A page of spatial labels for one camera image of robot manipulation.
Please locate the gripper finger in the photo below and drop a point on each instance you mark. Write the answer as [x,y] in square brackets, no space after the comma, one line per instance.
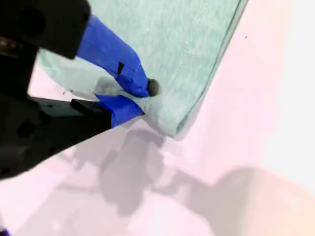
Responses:
[108,46]
[118,110]

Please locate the pale green T-shirt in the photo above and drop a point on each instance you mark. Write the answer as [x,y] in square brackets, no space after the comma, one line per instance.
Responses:
[184,49]

